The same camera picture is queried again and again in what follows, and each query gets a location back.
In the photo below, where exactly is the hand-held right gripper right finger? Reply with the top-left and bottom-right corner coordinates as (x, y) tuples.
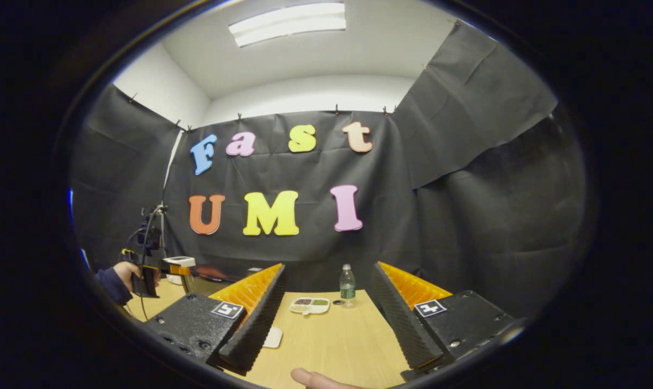
(371, 261), (521, 379)

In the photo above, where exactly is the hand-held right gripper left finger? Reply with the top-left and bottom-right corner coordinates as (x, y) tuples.
(143, 263), (286, 377)

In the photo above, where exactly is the black electric oven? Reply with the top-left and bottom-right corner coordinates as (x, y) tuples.
(183, 265), (265, 298)

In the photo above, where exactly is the white square plate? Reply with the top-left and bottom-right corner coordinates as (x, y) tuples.
(261, 326), (284, 349)

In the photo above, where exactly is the white divided dish with grains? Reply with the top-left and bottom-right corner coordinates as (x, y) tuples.
(290, 297), (331, 315)

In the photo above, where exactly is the clear plastic water bottle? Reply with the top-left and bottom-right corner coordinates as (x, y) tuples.
(340, 264), (356, 308)

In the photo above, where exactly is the black backdrop cloth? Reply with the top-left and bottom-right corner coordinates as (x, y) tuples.
(70, 21), (589, 319)

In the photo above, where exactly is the large ceiling light panel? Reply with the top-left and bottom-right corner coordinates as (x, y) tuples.
(228, 2), (347, 48)

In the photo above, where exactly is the black cable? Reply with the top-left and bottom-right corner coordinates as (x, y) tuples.
(139, 205), (167, 320)

